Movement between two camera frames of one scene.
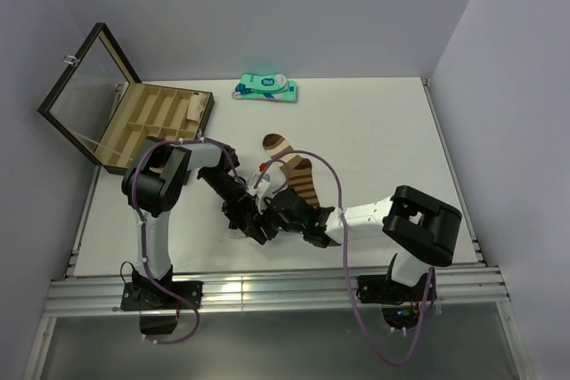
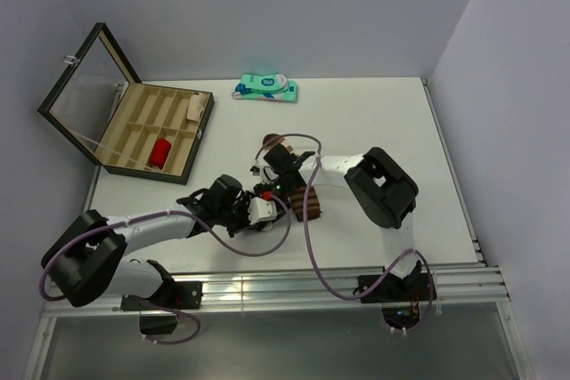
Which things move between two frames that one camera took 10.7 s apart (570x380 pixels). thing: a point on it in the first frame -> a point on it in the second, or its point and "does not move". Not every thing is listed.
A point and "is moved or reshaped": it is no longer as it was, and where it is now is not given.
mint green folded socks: x=265 y=86 does not move
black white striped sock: x=236 y=233 is moved or reshaped
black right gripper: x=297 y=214 -> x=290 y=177
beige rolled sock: x=196 y=104 does not move
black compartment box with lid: x=100 y=103 does not move
